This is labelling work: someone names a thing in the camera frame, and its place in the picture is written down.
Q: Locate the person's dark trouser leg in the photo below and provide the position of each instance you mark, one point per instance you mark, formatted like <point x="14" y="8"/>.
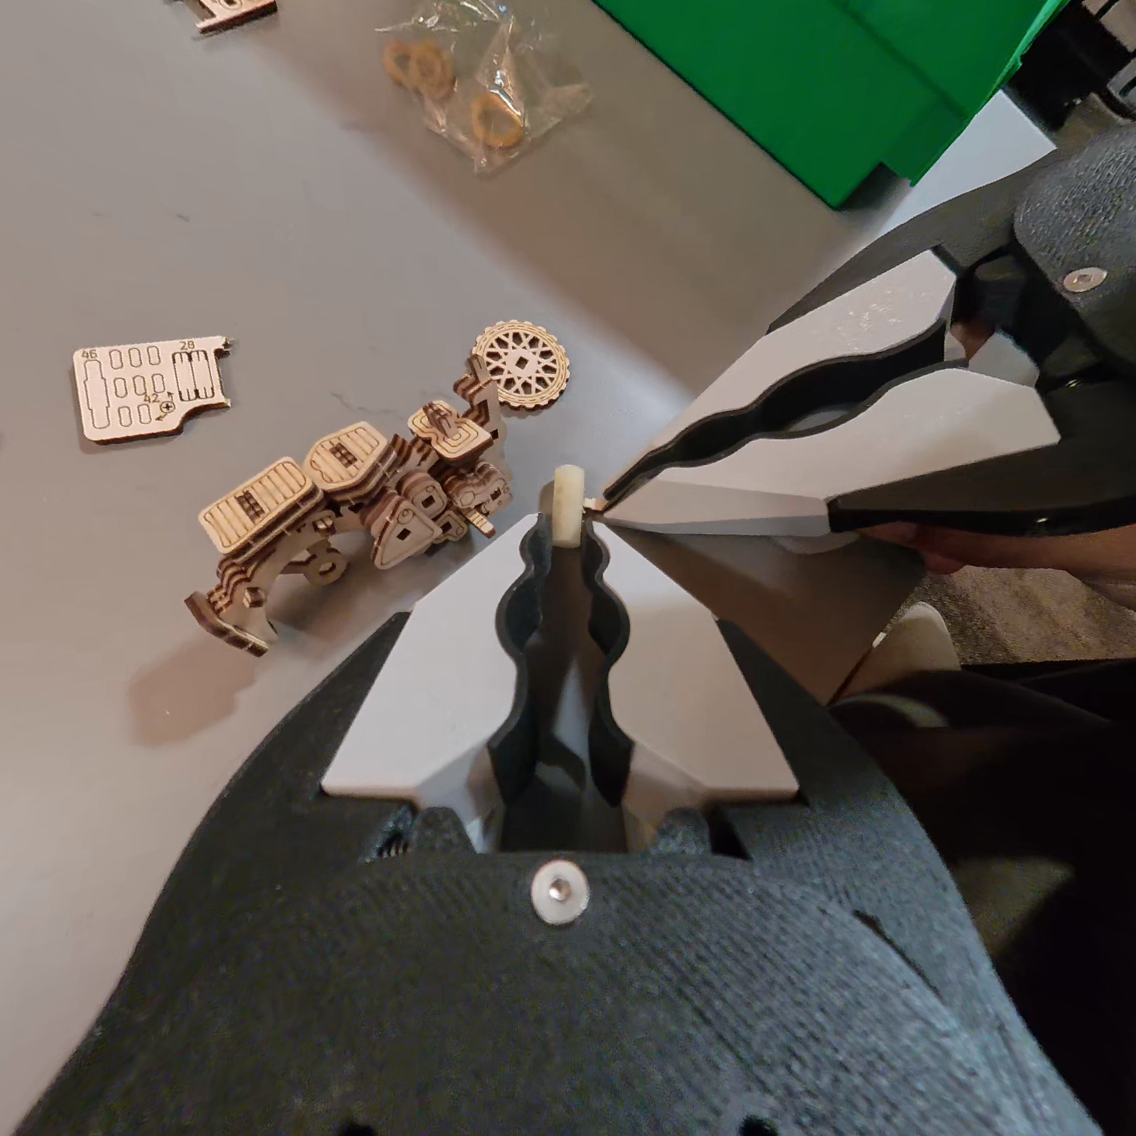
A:
<point x="1020" y="798"/>

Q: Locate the dark-edged wooden sheet fragment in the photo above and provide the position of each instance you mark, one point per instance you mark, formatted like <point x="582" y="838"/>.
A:
<point x="233" y="11"/>

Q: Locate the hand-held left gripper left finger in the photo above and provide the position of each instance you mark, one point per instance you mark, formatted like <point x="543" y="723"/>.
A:
<point x="417" y="700"/>

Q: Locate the wooden puzzle sheet fragment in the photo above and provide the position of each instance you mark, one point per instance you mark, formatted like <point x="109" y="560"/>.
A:
<point x="125" y="416"/>

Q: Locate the white wax stick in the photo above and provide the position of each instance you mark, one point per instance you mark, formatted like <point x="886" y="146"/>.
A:
<point x="568" y="506"/>

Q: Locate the green storage box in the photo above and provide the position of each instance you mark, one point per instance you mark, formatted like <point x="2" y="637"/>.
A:
<point x="798" y="80"/>

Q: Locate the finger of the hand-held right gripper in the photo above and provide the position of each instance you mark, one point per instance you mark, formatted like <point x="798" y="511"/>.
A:
<point x="888" y="443"/>
<point x="835" y="346"/>

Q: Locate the wooden model motorcycle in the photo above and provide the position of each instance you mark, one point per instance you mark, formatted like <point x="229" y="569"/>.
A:
<point x="267" y="502"/>

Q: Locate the clear plastic bag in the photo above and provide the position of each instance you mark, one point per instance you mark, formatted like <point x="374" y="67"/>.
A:
<point x="524" y="70"/>

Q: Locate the person's right hand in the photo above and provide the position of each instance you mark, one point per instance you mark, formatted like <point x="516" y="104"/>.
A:
<point x="977" y="552"/>

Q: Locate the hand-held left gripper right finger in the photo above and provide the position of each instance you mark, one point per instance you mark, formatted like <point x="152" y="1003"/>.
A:
<point x="701" y="710"/>

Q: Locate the grey desk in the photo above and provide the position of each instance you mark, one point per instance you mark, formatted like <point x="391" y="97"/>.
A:
<point x="267" y="222"/>

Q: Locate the person's white shoe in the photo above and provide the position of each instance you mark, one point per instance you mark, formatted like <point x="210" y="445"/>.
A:
<point x="923" y="638"/>

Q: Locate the black object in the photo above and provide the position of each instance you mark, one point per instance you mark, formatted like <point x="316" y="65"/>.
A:
<point x="1082" y="70"/>

